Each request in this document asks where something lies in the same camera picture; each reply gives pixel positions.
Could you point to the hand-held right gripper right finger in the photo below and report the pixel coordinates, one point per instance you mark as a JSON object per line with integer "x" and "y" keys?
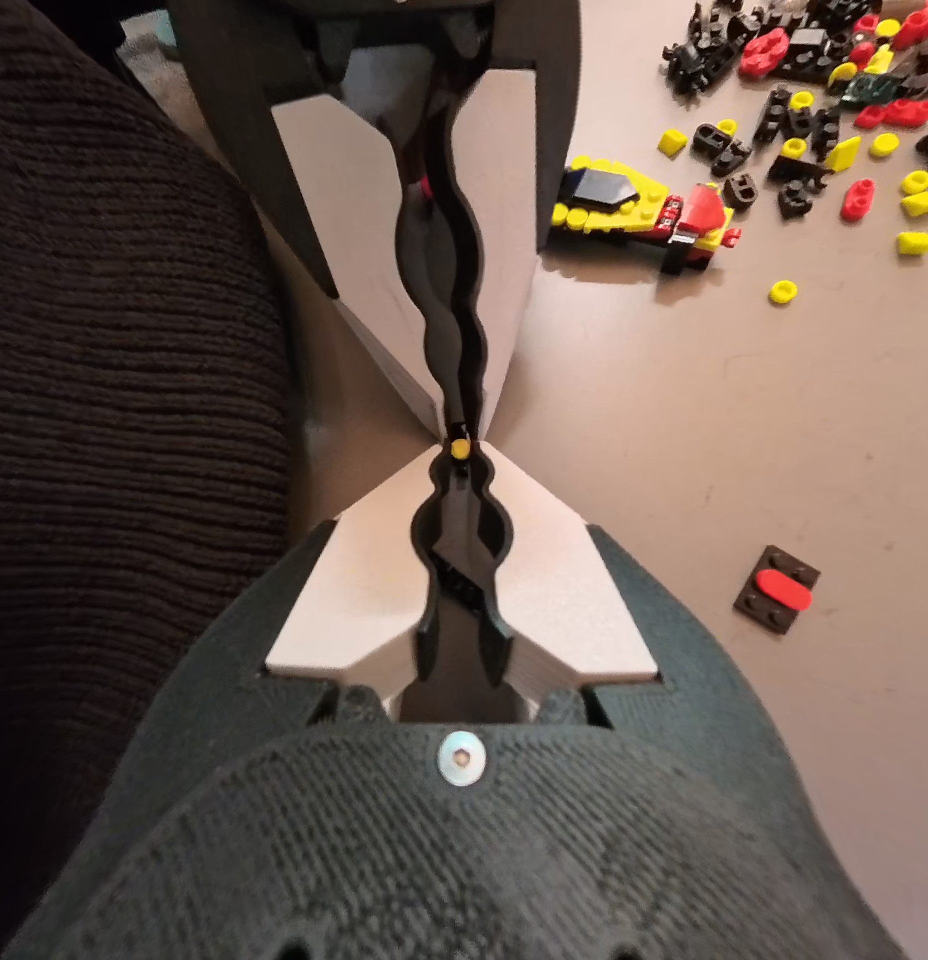
{"x": 576, "y": 600}

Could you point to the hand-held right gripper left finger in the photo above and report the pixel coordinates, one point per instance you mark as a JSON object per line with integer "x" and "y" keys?
{"x": 344, "y": 600}

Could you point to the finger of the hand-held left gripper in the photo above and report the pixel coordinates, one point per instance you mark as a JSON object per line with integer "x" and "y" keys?
{"x": 336, "y": 210}
{"x": 509, "y": 187}

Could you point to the black lego plate yellow stud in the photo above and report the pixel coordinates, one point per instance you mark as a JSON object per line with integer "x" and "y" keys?
{"x": 460, "y": 448}

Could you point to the pile of lego pieces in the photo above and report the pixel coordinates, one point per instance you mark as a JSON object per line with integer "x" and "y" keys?
{"x": 763, "y": 52}

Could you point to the narrow black lego bar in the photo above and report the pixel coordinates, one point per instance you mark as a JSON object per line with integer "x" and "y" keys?
{"x": 460, "y": 581}

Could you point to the red yellow black lego model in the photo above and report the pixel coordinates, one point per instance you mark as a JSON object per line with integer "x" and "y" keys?
{"x": 700, "y": 206}

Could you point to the black lego plate red oval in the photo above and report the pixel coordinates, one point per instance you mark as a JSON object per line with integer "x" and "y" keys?
{"x": 782, "y": 590}

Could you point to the person's black knit clothing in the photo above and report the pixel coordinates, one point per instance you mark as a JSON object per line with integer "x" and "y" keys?
{"x": 96, "y": 375}

